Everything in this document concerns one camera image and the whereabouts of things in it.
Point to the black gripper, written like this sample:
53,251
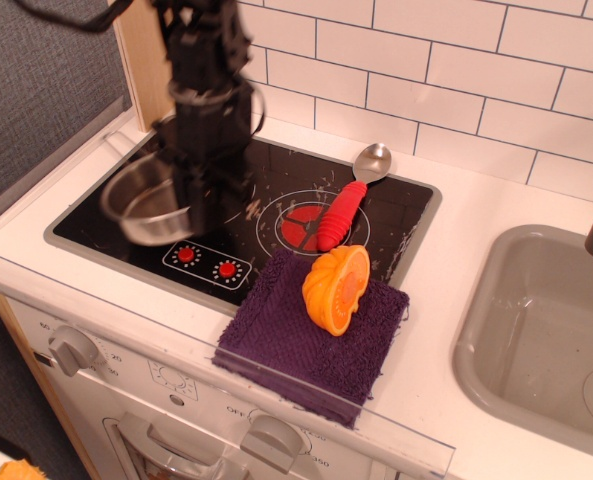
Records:
205,145

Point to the metal pot with wire handle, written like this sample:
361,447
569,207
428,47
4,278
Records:
140,198

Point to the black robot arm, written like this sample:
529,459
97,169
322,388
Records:
207,50

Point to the black toy stovetop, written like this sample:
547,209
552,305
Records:
293,189

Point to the purple towel cloth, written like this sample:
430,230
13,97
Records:
273,342

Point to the orange plastic squash half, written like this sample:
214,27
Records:
334,286

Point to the grey timer knob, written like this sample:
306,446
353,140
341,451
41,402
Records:
72,350

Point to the white toy oven front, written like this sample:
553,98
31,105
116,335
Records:
137,418

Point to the grey oven knob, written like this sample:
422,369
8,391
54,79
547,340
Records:
273,442

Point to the orange object on floor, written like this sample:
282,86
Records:
21,470

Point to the grey sink basin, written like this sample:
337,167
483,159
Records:
525,351

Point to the wooden side post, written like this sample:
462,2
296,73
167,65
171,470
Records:
145,62

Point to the spoon with red handle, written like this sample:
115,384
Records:
371,165

